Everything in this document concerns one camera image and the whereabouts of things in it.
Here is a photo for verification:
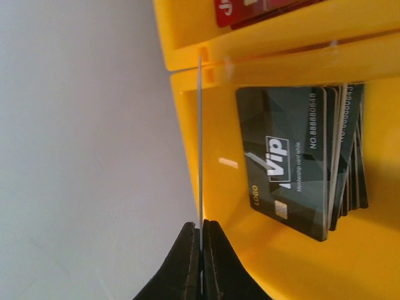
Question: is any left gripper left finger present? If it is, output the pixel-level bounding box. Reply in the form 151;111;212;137
135;222;199;300

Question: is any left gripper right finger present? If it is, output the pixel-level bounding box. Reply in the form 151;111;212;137
202;220;271;299

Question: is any black VIP credit card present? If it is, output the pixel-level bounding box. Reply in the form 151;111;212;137
197;55;204;285

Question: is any dark grey card stack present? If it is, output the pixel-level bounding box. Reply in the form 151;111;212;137
236;84;369;241

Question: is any red card stack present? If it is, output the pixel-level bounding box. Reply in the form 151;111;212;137
214;0;321;30

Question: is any orange three-compartment bin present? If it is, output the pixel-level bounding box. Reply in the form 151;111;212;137
140;1;399;299

